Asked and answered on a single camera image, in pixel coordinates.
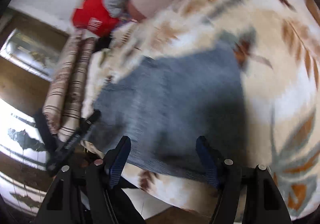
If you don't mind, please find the leaf print blanket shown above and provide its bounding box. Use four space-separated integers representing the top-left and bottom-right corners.
82 0 320 219

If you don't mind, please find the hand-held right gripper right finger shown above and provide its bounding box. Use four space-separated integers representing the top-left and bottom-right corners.
196 136 293 224

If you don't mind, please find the brown striped folded quilt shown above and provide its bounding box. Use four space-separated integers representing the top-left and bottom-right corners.
42 36 97 141

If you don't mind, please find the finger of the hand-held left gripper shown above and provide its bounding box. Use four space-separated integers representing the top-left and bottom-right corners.
80 109 102 131
34 111 59 151

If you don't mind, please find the red shopping bag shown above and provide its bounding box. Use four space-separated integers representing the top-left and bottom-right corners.
71 0 120 38

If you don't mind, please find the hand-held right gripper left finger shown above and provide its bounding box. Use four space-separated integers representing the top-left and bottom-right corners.
32 136 145 224

